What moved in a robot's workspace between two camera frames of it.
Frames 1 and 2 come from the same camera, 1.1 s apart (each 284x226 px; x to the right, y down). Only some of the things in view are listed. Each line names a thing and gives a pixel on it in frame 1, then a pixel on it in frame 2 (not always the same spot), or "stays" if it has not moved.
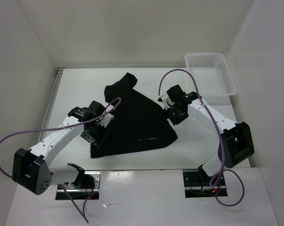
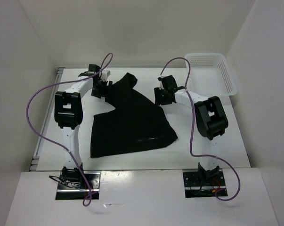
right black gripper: x=175 y=121 to x=158 y=100
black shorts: x=138 y=123 stays
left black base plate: x=89 y=185 stays
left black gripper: x=96 y=139 to x=107 y=92
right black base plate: x=198 y=184 stays
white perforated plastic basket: x=212 y=73 stays
